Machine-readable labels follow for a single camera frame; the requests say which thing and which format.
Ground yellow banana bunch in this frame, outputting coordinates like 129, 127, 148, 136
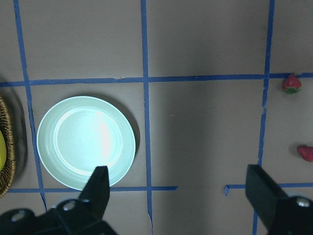
0, 132, 7, 170

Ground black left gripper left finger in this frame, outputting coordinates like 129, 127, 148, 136
79, 166, 109, 218

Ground brown wicker basket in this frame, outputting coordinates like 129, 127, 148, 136
0, 97, 16, 198

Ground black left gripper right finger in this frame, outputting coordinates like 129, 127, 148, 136
245, 164, 288, 229

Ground red strawberry green top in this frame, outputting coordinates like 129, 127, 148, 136
282, 74, 302, 94

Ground red strawberry sideways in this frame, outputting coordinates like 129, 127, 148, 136
297, 145, 313, 162

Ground light green plate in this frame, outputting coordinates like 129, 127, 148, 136
37, 96, 136, 190

